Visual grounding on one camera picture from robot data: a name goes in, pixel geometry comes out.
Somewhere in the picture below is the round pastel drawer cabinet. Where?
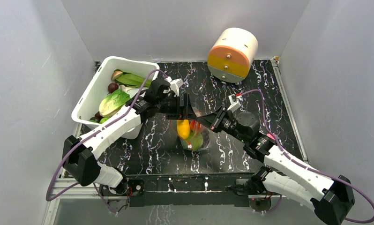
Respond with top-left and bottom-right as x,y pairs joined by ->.
207,28 -> 258,83

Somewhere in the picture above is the dark green leaf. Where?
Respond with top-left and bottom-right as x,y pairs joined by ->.
115,73 -> 145,88

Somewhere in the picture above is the small green sprout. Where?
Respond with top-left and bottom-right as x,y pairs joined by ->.
99,117 -> 110,124

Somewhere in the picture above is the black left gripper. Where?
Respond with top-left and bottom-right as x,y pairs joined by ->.
156,94 -> 197,121

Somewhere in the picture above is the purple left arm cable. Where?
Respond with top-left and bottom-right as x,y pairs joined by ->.
45,69 -> 169,215

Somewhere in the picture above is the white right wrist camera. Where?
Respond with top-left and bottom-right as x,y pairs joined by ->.
227,93 -> 242,113

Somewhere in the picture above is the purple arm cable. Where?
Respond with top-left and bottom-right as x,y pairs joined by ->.
235,89 -> 374,224
45,69 -> 169,215

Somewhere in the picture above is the clear zip top bag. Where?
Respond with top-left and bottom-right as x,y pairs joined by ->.
175,120 -> 209,151

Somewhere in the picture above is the dark purple grape bunch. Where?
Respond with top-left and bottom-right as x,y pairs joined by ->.
201,129 -> 210,149

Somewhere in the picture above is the green lettuce leaf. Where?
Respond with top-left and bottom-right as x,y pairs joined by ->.
99,89 -> 130,117

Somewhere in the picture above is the pink round object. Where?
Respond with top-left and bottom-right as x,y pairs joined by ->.
267,133 -> 275,140

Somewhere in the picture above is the orange peach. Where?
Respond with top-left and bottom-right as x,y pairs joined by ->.
190,120 -> 203,133

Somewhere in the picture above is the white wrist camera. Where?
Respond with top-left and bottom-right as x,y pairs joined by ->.
227,93 -> 242,113
167,77 -> 184,97

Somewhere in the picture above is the green cabbage ball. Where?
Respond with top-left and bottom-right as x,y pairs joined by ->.
180,132 -> 203,151

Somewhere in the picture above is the white plastic bin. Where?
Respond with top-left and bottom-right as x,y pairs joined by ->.
71,56 -> 160,130

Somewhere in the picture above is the yellow lemon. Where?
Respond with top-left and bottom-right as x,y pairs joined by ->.
176,120 -> 191,139

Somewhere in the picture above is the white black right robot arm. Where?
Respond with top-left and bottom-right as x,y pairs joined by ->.
189,108 -> 355,225

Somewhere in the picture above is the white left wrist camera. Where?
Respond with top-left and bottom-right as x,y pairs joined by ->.
167,77 -> 184,97

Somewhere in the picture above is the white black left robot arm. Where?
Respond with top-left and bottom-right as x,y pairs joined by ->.
61,79 -> 199,195

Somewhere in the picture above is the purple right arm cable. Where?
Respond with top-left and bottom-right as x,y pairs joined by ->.
235,89 -> 374,224

